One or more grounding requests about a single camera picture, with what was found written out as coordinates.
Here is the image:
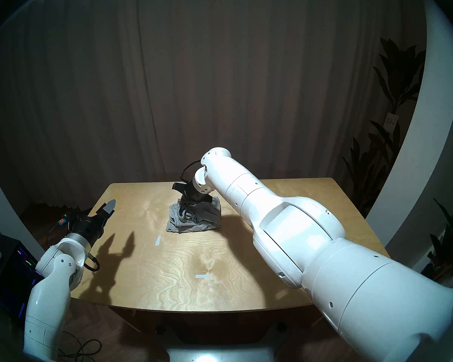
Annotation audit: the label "grey fabric pants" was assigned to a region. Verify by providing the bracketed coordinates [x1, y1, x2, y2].
[166, 196, 222, 233]

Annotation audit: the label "potted dark leafy plant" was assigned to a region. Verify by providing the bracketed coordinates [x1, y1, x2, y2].
[421, 192, 453, 288]

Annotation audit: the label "dark table underframe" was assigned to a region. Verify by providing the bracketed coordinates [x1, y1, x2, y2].
[109, 301, 325, 345]

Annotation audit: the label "black computer tower with lights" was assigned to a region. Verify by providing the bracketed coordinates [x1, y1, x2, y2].
[0, 235, 46, 320]

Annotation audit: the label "tall dark leafy plant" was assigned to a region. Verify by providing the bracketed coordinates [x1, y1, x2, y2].
[342, 37, 427, 218]

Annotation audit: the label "black floor cable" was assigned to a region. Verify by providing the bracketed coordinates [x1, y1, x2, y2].
[59, 331, 102, 362]

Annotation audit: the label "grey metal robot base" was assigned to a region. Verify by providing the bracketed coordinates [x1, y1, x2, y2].
[166, 344, 284, 362]

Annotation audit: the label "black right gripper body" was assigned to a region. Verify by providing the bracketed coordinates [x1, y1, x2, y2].
[172, 180, 214, 207]

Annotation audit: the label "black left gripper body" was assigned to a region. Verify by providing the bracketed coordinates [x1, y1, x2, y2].
[74, 215, 107, 245]

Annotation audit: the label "brown pleated curtain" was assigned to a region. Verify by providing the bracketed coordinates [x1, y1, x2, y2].
[0, 0, 404, 211]

